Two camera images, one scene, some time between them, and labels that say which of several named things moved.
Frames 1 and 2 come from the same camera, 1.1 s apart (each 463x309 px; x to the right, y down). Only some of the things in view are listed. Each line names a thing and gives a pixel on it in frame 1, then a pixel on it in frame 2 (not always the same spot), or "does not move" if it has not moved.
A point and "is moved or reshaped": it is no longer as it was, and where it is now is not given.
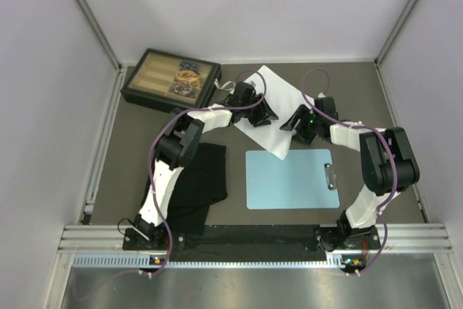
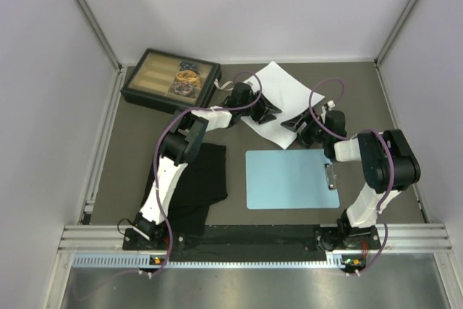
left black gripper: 264,115 does not move
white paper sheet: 270,135 is moved or reshaped
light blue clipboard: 298,181 does not move
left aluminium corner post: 87,12 does not move
